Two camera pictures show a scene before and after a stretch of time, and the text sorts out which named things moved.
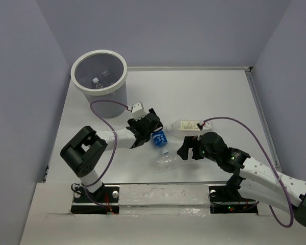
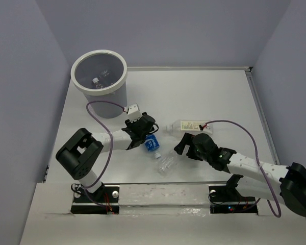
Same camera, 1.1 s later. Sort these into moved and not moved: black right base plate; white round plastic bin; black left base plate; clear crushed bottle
Moved: clear crushed bottle
Not moved: black left base plate; black right base plate; white round plastic bin
